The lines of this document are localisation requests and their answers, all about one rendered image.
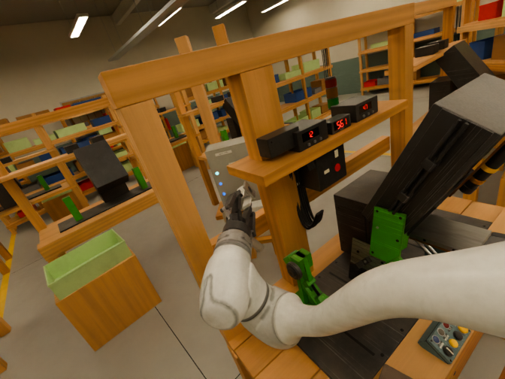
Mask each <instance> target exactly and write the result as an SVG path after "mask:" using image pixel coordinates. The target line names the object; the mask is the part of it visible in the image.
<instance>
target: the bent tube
mask: <svg viewBox="0 0 505 379"><path fill-rule="evenodd" d="M243 188H244V189H245V191H244V196H243V198H242V199H241V200H243V199H245V198H246V197H247V196H251V197H252V199H254V198H255V197H256V191H255V190H254V189H253V188H252V187H251V186H250V185H249V184H248V183H247V182H246V180H245V181H244V183H243ZM222 216H223V219H224V221H225V223H226V217H227V216H226V215H225V213H224V212H223V213H222ZM252 247H253V248H255V249H256V250H257V251H258V252H261V251H262V250H263V249H264V246H263V245H262V244H261V243H260V242H259V241H257V240H256V239H255V238H252Z"/></svg>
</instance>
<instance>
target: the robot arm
mask: <svg viewBox="0 0 505 379"><path fill-rule="evenodd" d="M244 191H245V189H244V188H243V186H241V187H239V188H238V189H237V191H236V192H233V193H232V194H231V195H229V196H228V198H227V200H226V202H225V204H224V206H223V208H221V209H220V211H221V212H222V213H223V212H224V213H225V215H226V216H227V217H226V224H225V226H224V228H223V231H222V233H221V234H220V235H219V237H218V239H217V242H216V246H215V248H214V251H213V255H212V256H211V257H210V259H209V261H208V263H207V266H206V269H205V271H204V275H203V278H202V282H201V289H200V296H199V311H200V315H201V318H202V319H203V321H204V322H205V323H206V324H207V325H209V326H211V327H213V328H214V329H219V330H229V329H233V328H234V327H235V326H237V325H238V324H239V323H241V324H242V325H243V326H244V327H245V328H246V329H247V330H248V331H249V332H250V333H252V334H253V335H254V336H255V337H257V338H258V339H259V340H261V341H262V342H264V343H266V344H267V345H268V346H270V347H273V348H276V349H281V350H286V349H289V348H292V347H294V346H295V345H296V344H297V343H298V342H299V341H300V340H301V337H325V336H329V335H335V334H338V333H341V332H345V331H348V330H350V329H355V328H358V327H360V326H365V325H367V324H370V323H375V322H378V321H381V320H387V319H393V318H417V319H424V320H433V321H437V322H441V323H447V324H451V325H454V326H460V327H464V328H466V329H472V330H475V331H478V332H483V333H486V334H490V335H494V336H497V337H501V338H505V241H501V242H498V243H493V244H487V245H482V246H478V247H471V248H467V249H462V250H455V251H450V252H446V253H438V254H432V255H427V256H420V257H415V258H411V259H404V260H400V261H397V262H391V263H388V264H385V265H381V266H378V267H376V268H372V269H371V270H369V271H366V272H364V273H362V274H360V275H359V276H357V277H355V278H354V279H352V280H351V281H350V282H349V283H347V284H346V285H344V286H343V287H341V288H340V289H339V290H338V291H337V292H335V293H334V294H332V295H331V296H329V297H328V298H327V299H326V300H325V301H323V302H322V303H320V304H319V305H305V304H303V302H302V301H301V299H300V298H299V296H298V295H296V294H294V293H291V292H288V291H286V290H283V289H281V288H279V287H276V286H271V285H270V284H268V283H267V282H265V281H264V280H263V278H262V277H261V276H260V274H259V273H258V272H257V270H256V267H255V266H254V265H253V263H252V262H251V258H252V247H253V242H252V238H254V237H256V213H255V212H254V211H252V202H251V201H252V197H251V196H247V197H246V198H245V199H244V200H243V207H242V209H243V213H242V211H241V210H240V208H241V199H242V198H243V196H244ZM231 207H232V208H231ZM244 209H245V210H244ZM230 211H231V213H230Z"/></svg>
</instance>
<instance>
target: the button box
mask: <svg viewBox="0 0 505 379"><path fill-rule="evenodd" d="M438 329H442V330H443V331H444V335H441V334H440V333H439V332H438ZM454 332H460V330H459V329H458V327H457V326H454V325H451V324H449V328H446V327H445V326H444V325H443V323H441V322H437V321H432V323H431V325H430V326H429V327H428V328H427V329H426V331H425V333H424V334H423V335H422V337H421V338H420V339H419V341H418V344H419V345H420V346H421V347H422V348H424V349H425V350H427V351H428V352H429V353H431V354H433V355H434V356H436V357H437V358H438V359H441V360H442V361H444V362H445V363H447V364H452V362H453V360H454V359H455V357H456V356H457V354H458V352H459V350H460V349H461V347H462V346H463V344H464V343H465V341H466V340H467V337H468V336H469V334H470V333H471V331H470V330H469V329H468V333H465V334H464V333H462V332H460V333H461V334H462V335H463V339H462V340H458V339H457V338H456V337H455V336H454ZM434 336H437V337H438V338H439V340H440V342H439V343H436V342H435V341H434V339H433V337H434ZM450 339H455V340H456V341H457V342H458V347H456V348H454V347H452V346H451V345H450V343H449V340H450ZM446 346H448V347H451V348H452V350H453V353H454V354H453V356H447V355H446V354H445V352H444V347H446Z"/></svg>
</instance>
